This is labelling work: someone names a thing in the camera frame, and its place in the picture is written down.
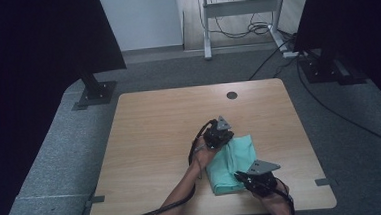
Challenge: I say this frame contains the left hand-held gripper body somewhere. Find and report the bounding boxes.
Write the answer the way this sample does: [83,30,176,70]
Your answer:
[201,114,234,151]

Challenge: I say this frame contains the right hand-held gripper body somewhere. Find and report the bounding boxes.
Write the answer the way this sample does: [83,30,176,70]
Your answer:
[245,157,284,199]

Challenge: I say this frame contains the mint green t-shirt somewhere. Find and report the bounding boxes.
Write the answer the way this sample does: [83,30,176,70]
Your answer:
[202,134,261,198]

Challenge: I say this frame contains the person's left hand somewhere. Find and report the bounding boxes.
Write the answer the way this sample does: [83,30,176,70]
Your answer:
[189,134,222,173]

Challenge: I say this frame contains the person's right hand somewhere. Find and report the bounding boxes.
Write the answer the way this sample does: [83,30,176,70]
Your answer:
[252,180,295,215]

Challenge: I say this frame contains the white power strip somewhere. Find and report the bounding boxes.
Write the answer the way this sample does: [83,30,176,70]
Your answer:
[281,50,301,61]

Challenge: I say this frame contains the black metal stand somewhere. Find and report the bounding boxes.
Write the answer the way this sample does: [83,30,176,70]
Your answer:
[296,45,369,89]
[74,63,120,108]

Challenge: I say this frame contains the black curtain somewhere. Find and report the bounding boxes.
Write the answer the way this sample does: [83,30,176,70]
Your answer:
[0,0,136,215]
[289,0,381,122]

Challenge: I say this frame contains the right hand-held gripper cable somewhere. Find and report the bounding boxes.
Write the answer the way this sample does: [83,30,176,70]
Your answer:
[272,175,297,215]

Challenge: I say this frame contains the short black floor cable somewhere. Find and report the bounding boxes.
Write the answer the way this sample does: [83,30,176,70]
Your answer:
[245,37,299,82]

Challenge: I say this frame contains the long black floor cable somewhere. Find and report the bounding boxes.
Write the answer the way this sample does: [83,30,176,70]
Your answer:
[295,50,381,159]

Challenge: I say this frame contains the tangle of dark cables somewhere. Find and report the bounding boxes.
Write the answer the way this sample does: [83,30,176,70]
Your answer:
[205,0,277,41]

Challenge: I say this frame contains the white desk frame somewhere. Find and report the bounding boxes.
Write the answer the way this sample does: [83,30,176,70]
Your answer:
[190,0,294,62]

